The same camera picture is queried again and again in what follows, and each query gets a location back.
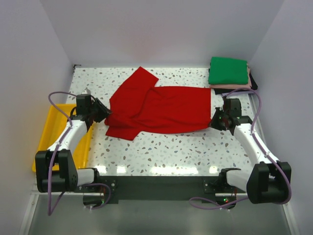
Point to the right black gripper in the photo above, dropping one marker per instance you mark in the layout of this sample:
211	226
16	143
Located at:
213	123

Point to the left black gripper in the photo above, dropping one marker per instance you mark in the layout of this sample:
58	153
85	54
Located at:
104	111

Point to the red t shirt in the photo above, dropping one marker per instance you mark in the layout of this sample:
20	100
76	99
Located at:
138	105

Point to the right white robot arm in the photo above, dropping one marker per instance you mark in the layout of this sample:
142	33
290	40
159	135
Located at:
270	179

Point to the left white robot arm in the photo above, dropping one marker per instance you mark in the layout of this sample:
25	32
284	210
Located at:
55	167

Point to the folded black t shirt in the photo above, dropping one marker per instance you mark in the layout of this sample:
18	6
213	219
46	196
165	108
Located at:
254	86

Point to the yellow plastic bin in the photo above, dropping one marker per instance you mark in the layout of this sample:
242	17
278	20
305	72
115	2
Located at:
53	128

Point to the folded pink t shirt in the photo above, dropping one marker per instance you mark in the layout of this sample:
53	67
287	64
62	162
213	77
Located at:
245	85

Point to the folded green t shirt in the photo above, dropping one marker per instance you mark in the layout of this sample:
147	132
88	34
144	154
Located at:
223	61

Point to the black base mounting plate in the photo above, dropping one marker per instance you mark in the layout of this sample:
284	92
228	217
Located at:
112	189

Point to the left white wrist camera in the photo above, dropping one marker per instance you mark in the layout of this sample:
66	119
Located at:
86	91

